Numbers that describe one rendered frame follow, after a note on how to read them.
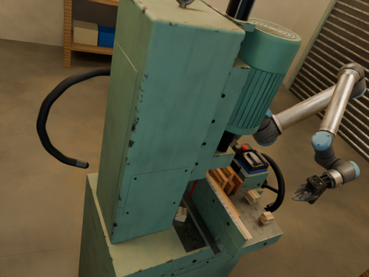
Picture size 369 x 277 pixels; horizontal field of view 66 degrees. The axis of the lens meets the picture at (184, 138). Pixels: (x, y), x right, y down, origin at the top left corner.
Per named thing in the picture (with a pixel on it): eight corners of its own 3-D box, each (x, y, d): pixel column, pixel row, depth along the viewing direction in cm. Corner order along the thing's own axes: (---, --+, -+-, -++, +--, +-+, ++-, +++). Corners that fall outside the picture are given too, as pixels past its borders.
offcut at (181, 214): (184, 222, 107) (186, 216, 105) (174, 219, 106) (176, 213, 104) (184, 214, 110) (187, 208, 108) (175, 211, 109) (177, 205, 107)
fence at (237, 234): (241, 248, 92) (248, 238, 89) (238, 249, 92) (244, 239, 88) (169, 133, 131) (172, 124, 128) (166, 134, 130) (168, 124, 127)
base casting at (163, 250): (251, 245, 118) (260, 232, 112) (113, 293, 89) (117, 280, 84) (200, 169, 147) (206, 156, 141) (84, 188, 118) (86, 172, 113)
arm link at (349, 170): (344, 169, 152) (360, 181, 144) (325, 178, 149) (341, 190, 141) (347, 155, 147) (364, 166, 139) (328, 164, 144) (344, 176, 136)
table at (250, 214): (294, 237, 110) (301, 227, 106) (232, 260, 95) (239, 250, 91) (216, 138, 149) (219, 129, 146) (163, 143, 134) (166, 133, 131)
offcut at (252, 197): (244, 197, 111) (247, 191, 109) (251, 194, 113) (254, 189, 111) (250, 204, 109) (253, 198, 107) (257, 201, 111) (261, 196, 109)
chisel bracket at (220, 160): (228, 170, 108) (236, 153, 103) (196, 175, 101) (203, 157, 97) (218, 156, 113) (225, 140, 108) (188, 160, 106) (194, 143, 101)
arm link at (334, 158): (323, 141, 154) (342, 153, 144) (327, 154, 161) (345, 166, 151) (309, 152, 154) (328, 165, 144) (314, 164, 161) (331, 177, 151)
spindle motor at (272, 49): (267, 134, 95) (316, 44, 77) (225, 138, 86) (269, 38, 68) (238, 105, 106) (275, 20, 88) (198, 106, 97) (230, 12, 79)
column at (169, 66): (171, 230, 103) (249, 32, 61) (110, 247, 92) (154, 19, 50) (149, 184, 117) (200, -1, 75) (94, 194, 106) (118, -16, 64)
